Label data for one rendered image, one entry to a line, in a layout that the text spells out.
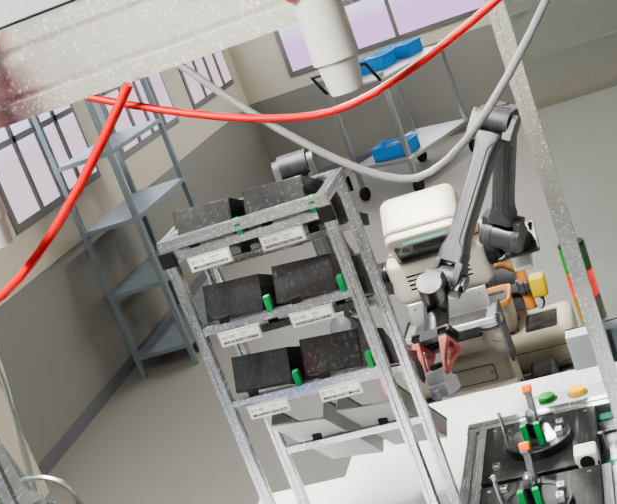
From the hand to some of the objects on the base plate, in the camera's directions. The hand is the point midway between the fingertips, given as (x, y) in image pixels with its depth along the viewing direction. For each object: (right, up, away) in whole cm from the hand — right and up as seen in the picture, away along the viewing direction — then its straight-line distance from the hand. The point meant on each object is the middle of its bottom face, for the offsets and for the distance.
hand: (437, 372), depth 242 cm
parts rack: (-12, -37, -10) cm, 40 cm away
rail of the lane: (+52, -11, -3) cm, 53 cm away
